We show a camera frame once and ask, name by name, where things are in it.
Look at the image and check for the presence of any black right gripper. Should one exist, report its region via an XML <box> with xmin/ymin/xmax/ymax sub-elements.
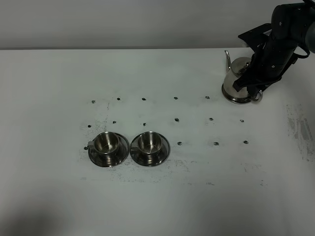
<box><xmin>233</xmin><ymin>4</ymin><xmax>299</xmax><ymax>98</ymax></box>

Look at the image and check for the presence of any stainless steel teapot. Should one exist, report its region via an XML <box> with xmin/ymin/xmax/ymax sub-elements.
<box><xmin>221</xmin><ymin>50</ymin><xmax>264</xmax><ymax>105</ymax></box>

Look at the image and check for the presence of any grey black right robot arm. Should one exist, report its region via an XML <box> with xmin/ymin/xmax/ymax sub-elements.
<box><xmin>233</xmin><ymin>0</ymin><xmax>315</xmax><ymax>97</ymax></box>

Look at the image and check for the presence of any right stainless steel teacup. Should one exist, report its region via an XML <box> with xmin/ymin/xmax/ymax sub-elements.
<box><xmin>130</xmin><ymin>131</ymin><xmax>163</xmax><ymax>156</ymax></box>

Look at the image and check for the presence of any stainless steel teacup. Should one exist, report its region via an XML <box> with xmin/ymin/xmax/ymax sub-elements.
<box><xmin>130</xmin><ymin>131</ymin><xmax>163</xmax><ymax>156</ymax></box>
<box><xmin>87</xmin><ymin>131</ymin><xmax>120</xmax><ymax>155</ymax></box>

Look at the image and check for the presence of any right stainless steel saucer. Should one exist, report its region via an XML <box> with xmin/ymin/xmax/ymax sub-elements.
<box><xmin>130</xmin><ymin>134</ymin><xmax>170</xmax><ymax>167</ymax></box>

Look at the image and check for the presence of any stainless steel saucer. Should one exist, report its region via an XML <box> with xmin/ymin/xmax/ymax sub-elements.
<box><xmin>130</xmin><ymin>134</ymin><xmax>170</xmax><ymax>167</ymax></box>
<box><xmin>88</xmin><ymin>133</ymin><xmax>130</xmax><ymax>167</ymax></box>

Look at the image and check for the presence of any left stainless steel saucer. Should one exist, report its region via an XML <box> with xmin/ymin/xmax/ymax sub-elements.
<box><xmin>88</xmin><ymin>133</ymin><xmax>130</xmax><ymax>167</ymax></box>

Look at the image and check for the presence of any left stainless steel teacup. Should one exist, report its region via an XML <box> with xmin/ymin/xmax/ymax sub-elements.
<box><xmin>87</xmin><ymin>131</ymin><xmax>120</xmax><ymax>155</ymax></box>

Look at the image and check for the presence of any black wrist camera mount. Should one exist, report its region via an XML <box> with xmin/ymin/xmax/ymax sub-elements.
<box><xmin>238</xmin><ymin>23</ymin><xmax>272</xmax><ymax>52</ymax></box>

